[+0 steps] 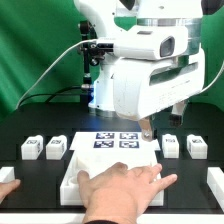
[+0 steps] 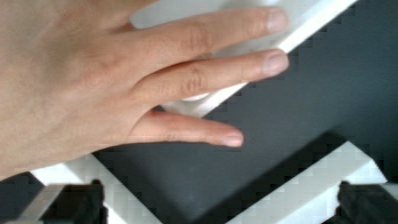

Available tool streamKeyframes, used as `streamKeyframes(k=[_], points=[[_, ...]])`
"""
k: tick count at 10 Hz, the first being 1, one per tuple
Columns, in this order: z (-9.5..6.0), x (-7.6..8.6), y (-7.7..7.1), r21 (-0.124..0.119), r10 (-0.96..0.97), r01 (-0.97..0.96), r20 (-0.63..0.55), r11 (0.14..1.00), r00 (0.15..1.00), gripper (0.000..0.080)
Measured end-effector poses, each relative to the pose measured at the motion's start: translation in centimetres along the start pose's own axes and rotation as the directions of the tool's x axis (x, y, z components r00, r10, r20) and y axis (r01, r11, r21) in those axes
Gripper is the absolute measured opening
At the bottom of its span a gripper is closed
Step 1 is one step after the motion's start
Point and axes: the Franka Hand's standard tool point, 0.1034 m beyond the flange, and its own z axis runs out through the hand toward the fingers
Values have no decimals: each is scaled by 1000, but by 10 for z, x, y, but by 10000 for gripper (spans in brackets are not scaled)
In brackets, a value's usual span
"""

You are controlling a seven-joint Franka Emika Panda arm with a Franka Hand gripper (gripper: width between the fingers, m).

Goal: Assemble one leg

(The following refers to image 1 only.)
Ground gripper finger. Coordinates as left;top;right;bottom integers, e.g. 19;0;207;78
169;100;188;127
138;117;153;142

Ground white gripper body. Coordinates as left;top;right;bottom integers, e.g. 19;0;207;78
113;49;205;121

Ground white square tabletop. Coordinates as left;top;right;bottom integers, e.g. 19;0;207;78
60;148;157;206

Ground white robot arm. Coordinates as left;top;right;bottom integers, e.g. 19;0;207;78
74;0;224;141

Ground right human hand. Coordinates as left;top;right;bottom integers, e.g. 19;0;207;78
77;163;177;224

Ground left human hand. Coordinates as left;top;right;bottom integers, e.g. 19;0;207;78
0;179;21;203

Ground white sheet with tags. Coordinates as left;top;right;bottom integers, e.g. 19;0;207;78
70;132;160;151

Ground white right obstacle block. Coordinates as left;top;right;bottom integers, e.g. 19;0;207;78
207;167;224;212

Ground white obstacle block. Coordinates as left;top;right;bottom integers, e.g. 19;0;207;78
207;167;224;212
0;167;15;183

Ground green backdrop curtain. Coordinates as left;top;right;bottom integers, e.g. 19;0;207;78
0;0;224;122

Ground white left obstacle block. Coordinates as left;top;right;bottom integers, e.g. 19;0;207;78
0;167;15;183

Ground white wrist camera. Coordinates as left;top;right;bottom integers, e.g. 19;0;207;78
96;25;188;61

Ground black camera on stand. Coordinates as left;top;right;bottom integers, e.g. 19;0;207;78
79;20;103;102

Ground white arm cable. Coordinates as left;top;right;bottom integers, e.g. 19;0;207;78
199;59;224;95

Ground black cable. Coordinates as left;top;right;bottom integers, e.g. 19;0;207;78
18;85;84;107

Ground white front rail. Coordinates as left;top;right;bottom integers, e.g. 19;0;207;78
0;213;224;224

